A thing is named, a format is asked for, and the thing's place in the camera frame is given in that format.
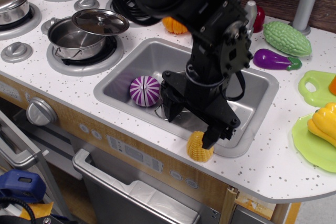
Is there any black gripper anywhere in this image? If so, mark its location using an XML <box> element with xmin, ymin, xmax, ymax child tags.
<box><xmin>161</xmin><ymin>64</ymin><xmax>241</xmax><ymax>149</ymax></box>

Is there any yellow toy corn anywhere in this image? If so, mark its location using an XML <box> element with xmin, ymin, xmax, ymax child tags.
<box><xmin>186</xmin><ymin>131</ymin><xmax>214</xmax><ymax>163</ymax></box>

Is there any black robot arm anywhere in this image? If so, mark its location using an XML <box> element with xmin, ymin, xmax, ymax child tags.
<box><xmin>114</xmin><ymin>0</ymin><xmax>252</xmax><ymax>149</ymax></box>

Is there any steel pot in sink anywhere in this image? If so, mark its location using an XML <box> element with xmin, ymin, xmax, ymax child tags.
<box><xmin>154</xmin><ymin>91</ymin><xmax>208</xmax><ymax>132</ymax></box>

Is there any grey toy sink basin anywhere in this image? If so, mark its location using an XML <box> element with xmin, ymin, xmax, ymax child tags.
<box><xmin>93</xmin><ymin>38</ymin><xmax>279</xmax><ymax>157</ymax></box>

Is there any steel pot lid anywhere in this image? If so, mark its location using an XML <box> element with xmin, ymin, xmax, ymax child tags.
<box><xmin>71</xmin><ymin>9</ymin><xmax>130</xmax><ymax>36</ymax></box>

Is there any steel pot on stove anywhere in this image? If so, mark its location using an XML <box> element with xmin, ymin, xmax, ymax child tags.
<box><xmin>47</xmin><ymin>17</ymin><xmax>106</xmax><ymax>60</ymax></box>

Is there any steel lidded pot far left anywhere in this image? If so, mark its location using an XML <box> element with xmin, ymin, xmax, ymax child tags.
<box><xmin>1</xmin><ymin>0</ymin><xmax>30</xmax><ymax>26</ymax></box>

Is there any purple white striped toy onion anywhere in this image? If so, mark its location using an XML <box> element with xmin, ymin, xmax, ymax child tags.
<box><xmin>129</xmin><ymin>76</ymin><xmax>160</xmax><ymax>107</ymax></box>

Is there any purple toy eggplant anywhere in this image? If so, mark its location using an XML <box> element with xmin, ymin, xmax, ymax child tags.
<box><xmin>253</xmin><ymin>49</ymin><xmax>302</xmax><ymax>71</ymax></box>

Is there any orange toy pumpkin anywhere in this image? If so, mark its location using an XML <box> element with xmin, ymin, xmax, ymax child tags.
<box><xmin>162</xmin><ymin>17</ymin><xmax>188</xmax><ymax>34</ymax></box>

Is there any silver dishwasher door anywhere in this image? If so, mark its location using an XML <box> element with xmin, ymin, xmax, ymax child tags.
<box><xmin>72</xmin><ymin>149</ymin><xmax>221</xmax><ymax>223</ymax></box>

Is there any light green toy plate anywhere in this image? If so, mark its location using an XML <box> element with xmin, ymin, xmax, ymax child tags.
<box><xmin>291</xmin><ymin>113</ymin><xmax>335</xmax><ymax>173</ymax></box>

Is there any green toy bitter gourd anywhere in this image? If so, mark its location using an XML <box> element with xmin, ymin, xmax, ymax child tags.
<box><xmin>263</xmin><ymin>21</ymin><xmax>312</xmax><ymax>57</ymax></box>

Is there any red toy fruit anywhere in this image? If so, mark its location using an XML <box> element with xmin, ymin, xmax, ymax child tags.
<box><xmin>253</xmin><ymin>5</ymin><xmax>265</xmax><ymax>33</ymax></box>

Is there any silver toy faucet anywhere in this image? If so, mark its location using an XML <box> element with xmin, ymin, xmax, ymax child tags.
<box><xmin>244</xmin><ymin>0</ymin><xmax>257</xmax><ymax>38</ymax></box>

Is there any yellow toy bell pepper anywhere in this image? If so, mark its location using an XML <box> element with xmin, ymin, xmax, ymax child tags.
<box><xmin>307</xmin><ymin>102</ymin><xmax>335</xmax><ymax>147</ymax></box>

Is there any green toy cutting board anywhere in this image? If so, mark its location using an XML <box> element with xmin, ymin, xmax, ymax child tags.
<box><xmin>298</xmin><ymin>70</ymin><xmax>335</xmax><ymax>107</ymax></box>

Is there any black stove burner back right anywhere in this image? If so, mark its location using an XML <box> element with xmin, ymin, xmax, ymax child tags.
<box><xmin>110</xmin><ymin>0</ymin><xmax>161</xmax><ymax>27</ymax></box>

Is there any orange toy item right edge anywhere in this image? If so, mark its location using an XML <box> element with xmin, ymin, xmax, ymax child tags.
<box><xmin>328</xmin><ymin>76</ymin><xmax>336</xmax><ymax>95</ymax></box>

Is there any silver oven knob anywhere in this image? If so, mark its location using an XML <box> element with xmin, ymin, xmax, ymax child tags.
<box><xmin>26</xmin><ymin>97</ymin><xmax>58</xmax><ymax>126</ymax></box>

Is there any grey stove knob middle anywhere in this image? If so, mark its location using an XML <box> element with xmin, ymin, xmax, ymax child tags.
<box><xmin>74</xmin><ymin>0</ymin><xmax>100</xmax><ymax>11</ymax></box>

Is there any grey stove knob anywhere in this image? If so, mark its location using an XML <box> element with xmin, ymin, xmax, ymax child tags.
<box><xmin>1</xmin><ymin>42</ymin><xmax>33</xmax><ymax>63</ymax></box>
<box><xmin>74</xmin><ymin>0</ymin><xmax>100</xmax><ymax>11</ymax></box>

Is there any grey vertical pole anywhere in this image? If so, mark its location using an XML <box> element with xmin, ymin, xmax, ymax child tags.
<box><xmin>291</xmin><ymin>0</ymin><xmax>316</xmax><ymax>35</ymax></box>

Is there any blue clamp tool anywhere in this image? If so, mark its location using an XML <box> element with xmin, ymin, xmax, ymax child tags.
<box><xmin>1</xmin><ymin>169</ymin><xmax>47</xmax><ymax>203</ymax></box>

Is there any grey stove knob front left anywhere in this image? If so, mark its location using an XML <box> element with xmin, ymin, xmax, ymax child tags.
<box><xmin>1</xmin><ymin>42</ymin><xmax>33</xmax><ymax>63</ymax></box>

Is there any silver oven door handle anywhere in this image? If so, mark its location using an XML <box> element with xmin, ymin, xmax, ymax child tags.
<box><xmin>1</xmin><ymin>112</ymin><xmax>41</xmax><ymax>170</ymax></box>

